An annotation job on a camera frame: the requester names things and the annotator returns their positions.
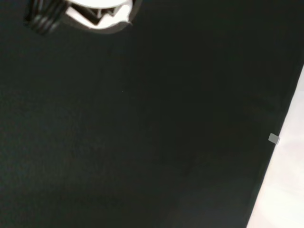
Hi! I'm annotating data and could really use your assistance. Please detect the black bench cloth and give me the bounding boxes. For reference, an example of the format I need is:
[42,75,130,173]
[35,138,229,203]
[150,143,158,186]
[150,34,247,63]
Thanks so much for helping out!
[0,0,304,228]

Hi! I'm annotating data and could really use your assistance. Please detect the clear tape piece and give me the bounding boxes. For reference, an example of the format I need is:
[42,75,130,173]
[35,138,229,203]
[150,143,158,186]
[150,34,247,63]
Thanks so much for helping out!
[268,133,281,145]

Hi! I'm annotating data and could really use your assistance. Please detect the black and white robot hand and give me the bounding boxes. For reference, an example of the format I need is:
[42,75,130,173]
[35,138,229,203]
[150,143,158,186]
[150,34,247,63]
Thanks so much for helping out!
[23,0,134,35]

